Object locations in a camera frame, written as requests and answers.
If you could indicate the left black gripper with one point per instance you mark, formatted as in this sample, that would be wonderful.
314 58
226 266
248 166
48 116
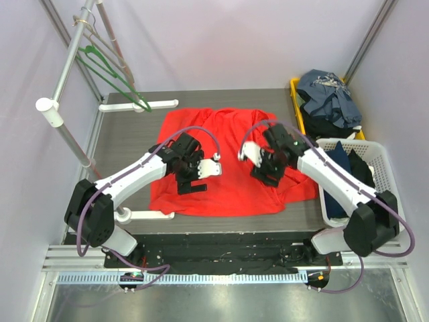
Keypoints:
184 184

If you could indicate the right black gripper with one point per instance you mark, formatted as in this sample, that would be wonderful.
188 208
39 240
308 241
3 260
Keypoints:
268 171

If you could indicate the red tank top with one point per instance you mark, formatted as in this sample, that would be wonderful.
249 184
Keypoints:
234 193

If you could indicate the yellow plastic tray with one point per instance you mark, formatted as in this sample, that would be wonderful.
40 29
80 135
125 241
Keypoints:
300 121

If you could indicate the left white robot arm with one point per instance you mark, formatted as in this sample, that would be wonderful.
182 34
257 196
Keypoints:
92 209

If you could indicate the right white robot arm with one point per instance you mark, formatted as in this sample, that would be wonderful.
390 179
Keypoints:
373 216

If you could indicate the green clothes hanger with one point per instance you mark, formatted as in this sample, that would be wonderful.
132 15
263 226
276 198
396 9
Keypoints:
99 66

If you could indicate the grey clothes hanger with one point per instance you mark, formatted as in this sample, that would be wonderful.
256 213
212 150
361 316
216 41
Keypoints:
105 48

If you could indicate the navy garment in basket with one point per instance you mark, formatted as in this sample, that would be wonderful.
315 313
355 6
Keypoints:
353 164

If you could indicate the black garment in tray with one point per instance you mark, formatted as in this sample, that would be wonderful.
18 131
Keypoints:
321 128

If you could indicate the blue grey garment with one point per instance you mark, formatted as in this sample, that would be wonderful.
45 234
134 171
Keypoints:
327 97

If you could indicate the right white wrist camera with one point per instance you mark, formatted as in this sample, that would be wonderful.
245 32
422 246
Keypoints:
253 152

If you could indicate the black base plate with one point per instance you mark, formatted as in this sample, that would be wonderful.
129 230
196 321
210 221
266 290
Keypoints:
230 253

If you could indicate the white slotted cable duct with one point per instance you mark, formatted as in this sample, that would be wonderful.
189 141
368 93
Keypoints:
90 278

